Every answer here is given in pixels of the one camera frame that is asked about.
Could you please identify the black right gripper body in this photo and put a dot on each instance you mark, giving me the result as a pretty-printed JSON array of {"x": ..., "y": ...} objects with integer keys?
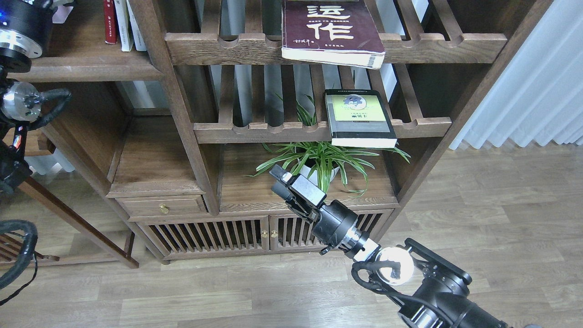
[{"x": 333, "y": 224}]

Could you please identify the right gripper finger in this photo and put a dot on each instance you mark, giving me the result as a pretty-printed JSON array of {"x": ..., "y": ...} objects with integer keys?
[
  {"x": 281, "y": 190},
  {"x": 281, "y": 175}
]

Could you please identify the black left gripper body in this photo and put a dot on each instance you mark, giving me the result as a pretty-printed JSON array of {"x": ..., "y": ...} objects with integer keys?
[{"x": 26, "y": 25}]

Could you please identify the black book yellow-green cover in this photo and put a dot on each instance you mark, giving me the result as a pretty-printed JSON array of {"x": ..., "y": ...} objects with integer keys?
[{"x": 358, "y": 118}]

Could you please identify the white lavender paperback book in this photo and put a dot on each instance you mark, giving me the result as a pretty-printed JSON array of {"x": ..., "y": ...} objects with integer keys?
[{"x": 62, "y": 9}]

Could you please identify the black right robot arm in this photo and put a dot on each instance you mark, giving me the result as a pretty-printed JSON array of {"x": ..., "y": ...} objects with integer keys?
[{"x": 430, "y": 291}]

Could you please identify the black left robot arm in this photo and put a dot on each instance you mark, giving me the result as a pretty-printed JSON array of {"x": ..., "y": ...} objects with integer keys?
[{"x": 23, "y": 109}]

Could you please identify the white plant pot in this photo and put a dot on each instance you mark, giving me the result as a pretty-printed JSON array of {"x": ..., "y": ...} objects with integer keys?
[{"x": 322, "y": 181}]

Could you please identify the green spider plant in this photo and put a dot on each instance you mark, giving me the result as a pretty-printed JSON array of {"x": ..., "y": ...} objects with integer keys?
[{"x": 292, "y": 156}]

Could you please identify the red upright book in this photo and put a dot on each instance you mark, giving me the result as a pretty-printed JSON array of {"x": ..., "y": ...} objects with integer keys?
[{"x": 110, "y": 22}]

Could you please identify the white upright book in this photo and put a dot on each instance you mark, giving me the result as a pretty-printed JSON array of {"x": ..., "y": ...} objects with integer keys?
[
  {"x": 125, "y": 34},
  {"x": 137, "y": 35}
]

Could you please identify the dark wooden bookshelf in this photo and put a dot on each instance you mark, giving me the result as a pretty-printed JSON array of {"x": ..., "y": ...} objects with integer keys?
[{"x": 183, "y": 123}]

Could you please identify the brass drawer knob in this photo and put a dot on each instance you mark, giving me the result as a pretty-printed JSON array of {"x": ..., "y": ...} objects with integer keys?
[{"x": 164, "y": 209}]

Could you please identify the white upright book right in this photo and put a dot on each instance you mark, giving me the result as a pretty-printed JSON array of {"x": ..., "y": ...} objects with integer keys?
[{"x": 137, "y": 35}]

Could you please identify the dark red book chinese title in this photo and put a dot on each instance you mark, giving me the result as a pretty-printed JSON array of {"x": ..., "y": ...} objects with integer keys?
[{"x": 338, "y": 32}]

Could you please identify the wooden side furniture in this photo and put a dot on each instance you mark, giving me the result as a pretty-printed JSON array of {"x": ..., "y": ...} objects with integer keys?
[{"x": 75, "y": 225}]

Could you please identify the white curtain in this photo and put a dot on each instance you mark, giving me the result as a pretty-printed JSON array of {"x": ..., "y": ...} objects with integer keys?
[{"x": 539, "y": 96}]

